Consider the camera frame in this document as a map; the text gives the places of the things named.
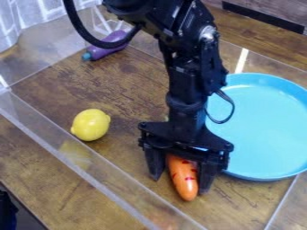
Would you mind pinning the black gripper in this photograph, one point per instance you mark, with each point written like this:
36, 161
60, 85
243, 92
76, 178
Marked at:
184, 136

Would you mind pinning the orange toy carrot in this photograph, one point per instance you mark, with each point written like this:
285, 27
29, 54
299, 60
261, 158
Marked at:
183, 176

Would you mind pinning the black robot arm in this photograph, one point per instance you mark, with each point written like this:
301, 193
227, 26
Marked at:
181, 25

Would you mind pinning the blue plastic plate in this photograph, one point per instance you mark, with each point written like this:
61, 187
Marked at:
267, 126

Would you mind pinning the yellow toy lemon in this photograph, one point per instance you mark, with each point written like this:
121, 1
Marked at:
90, 124

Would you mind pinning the purple toy eggplant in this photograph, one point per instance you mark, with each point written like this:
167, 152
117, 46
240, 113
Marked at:
96, 53

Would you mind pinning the dark baseboard strip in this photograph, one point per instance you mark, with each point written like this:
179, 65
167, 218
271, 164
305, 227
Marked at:
263, 17

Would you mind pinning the white patterned curtain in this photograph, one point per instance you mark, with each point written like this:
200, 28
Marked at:
18, 14

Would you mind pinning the clear acrylic enclosure wall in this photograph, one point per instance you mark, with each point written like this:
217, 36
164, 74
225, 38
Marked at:
89, 185

